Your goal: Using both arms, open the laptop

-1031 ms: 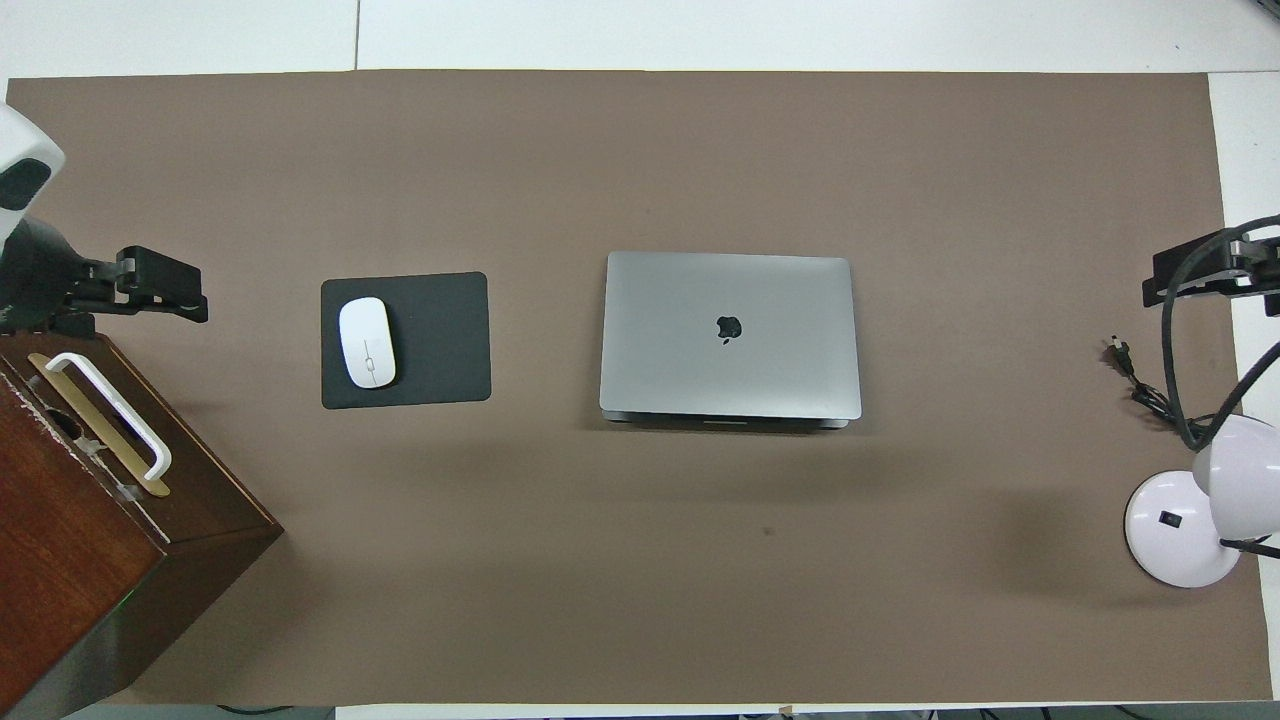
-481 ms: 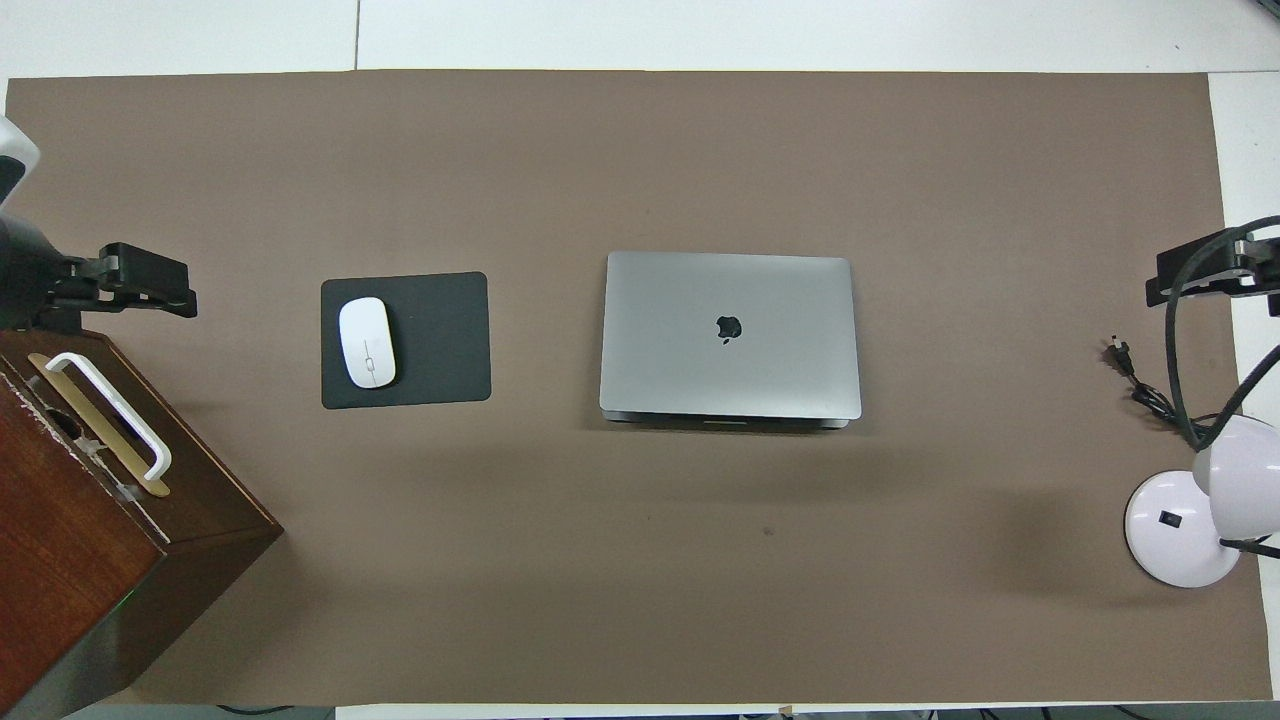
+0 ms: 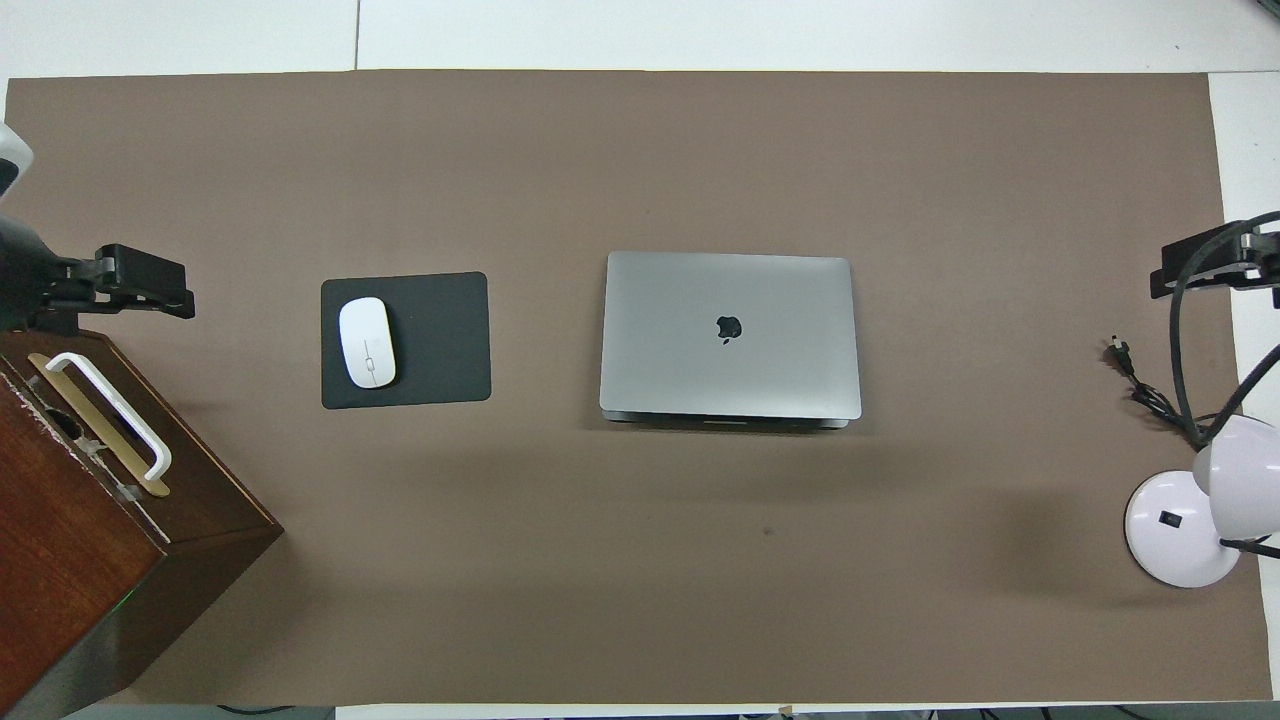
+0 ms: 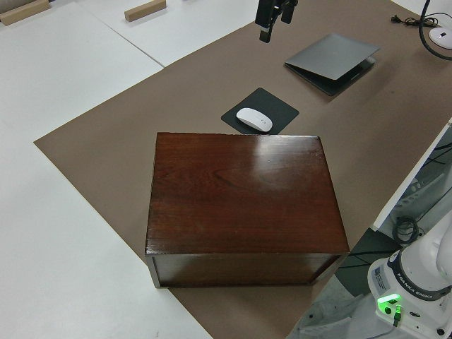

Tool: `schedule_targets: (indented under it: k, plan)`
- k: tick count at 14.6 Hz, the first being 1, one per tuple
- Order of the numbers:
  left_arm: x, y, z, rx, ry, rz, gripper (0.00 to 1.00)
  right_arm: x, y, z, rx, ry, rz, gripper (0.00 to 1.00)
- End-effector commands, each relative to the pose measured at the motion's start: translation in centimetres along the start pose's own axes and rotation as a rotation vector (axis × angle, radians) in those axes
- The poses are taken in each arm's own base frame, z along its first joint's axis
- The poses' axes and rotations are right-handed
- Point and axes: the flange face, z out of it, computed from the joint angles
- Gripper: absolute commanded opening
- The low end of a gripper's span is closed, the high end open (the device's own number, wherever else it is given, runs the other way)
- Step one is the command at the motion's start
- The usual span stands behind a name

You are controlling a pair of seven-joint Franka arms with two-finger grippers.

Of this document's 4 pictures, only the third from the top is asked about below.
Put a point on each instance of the brown table mat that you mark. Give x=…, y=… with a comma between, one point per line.
x=700, y=150

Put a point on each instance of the white desk lamp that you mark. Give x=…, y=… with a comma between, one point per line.
x=1170, y=530

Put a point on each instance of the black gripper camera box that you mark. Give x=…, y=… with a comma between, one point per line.
x=1205, y=262

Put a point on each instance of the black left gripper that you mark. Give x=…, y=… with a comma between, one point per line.
x=40, y=290

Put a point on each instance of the white computer mouse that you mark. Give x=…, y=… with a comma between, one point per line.
x=367, y=340

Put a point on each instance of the black mouse pad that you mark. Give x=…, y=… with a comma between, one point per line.
x=440, y=340

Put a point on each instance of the silver laptop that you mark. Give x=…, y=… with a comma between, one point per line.
x=700, y=300

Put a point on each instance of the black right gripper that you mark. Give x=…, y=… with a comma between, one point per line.
x=1265, y=255

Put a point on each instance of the dark wooden box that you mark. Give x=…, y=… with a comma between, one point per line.
x=60, y=520

